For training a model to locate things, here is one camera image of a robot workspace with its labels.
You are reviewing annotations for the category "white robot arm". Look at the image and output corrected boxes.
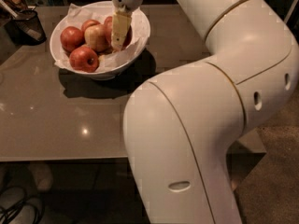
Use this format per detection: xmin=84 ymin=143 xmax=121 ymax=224
xmin=123 ymin=0 xmax=299 ymax=224

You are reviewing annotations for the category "red apple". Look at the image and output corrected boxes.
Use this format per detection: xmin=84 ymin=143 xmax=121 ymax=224
xmin=104 ymin=16 xmax=112 ymax=25
xmin=60 ymin=26 xmax=84 ymax=52
xmin=69 ymin=46 xmax=99 ymax=73
xmin=81 ymin=20 xmax=99 ymax=32
xmin=106 ymin=22 xmax=132 ymax=49

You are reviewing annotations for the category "yellow-red apple centre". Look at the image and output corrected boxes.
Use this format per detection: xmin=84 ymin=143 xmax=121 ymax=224
xmin=84 ymin=24 xmax=109 ymax=52

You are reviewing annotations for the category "black mesh pen cup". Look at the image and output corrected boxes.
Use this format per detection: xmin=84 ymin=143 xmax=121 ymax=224
xmin=11 ymin=10 xmax=47 ymax=46

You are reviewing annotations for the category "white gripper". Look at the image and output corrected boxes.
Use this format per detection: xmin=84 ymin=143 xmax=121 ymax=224
xmin=111 ymin=0 xmax=143 ymax=50

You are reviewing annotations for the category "white bowl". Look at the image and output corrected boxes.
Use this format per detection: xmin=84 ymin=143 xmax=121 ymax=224
xmin=50 ymin=0 xmax=151 ymax=81

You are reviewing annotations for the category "white utensil in cup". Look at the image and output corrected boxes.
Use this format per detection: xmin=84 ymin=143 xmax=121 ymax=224
xmin=0 ymin=0 xmax=42 ymax=41

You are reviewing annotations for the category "black cable on floor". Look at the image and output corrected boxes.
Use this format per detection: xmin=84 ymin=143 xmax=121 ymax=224
xmin=0 ymin=187 xmax=45 ymax=224

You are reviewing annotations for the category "white paper liner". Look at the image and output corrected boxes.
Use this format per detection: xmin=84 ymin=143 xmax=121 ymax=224
xmin=53 ymin=2 xmax=150 ymax=74

